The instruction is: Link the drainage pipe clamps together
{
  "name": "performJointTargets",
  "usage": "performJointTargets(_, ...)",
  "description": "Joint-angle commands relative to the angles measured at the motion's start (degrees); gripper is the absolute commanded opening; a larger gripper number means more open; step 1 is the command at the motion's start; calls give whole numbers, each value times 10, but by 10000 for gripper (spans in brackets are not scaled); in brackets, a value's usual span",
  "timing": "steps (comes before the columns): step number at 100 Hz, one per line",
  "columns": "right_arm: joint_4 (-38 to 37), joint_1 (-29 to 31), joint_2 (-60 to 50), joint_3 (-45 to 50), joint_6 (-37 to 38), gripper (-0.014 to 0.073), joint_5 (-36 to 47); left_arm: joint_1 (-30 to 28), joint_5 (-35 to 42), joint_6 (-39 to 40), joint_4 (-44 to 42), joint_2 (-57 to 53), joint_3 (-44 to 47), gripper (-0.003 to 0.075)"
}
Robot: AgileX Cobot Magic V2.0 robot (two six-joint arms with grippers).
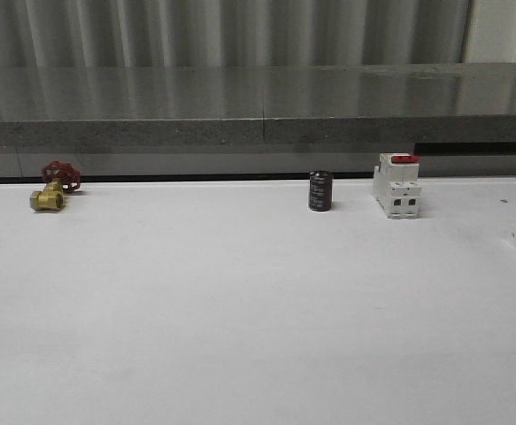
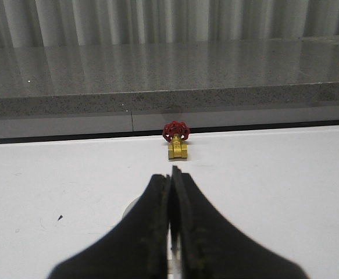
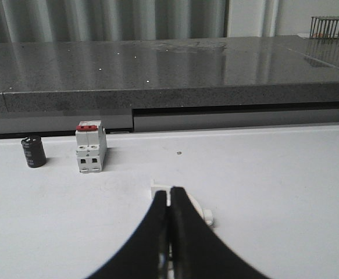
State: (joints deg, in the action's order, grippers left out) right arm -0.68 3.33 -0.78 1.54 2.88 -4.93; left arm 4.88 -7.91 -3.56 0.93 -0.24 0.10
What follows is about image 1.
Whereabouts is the black cylindrical capacitor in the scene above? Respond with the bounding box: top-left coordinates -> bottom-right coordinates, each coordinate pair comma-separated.
308,170 -> 333,212

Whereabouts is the grey stone ledge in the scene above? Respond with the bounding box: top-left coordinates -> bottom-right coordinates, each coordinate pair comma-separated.
0,64 -> 516,155

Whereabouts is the brass valve red handwheel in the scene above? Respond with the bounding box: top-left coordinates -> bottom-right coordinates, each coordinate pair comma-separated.
29,160 -> 81,212

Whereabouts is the white circuit breaker red switch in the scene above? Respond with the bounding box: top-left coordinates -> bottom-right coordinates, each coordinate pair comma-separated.
373,153 -> 421,219

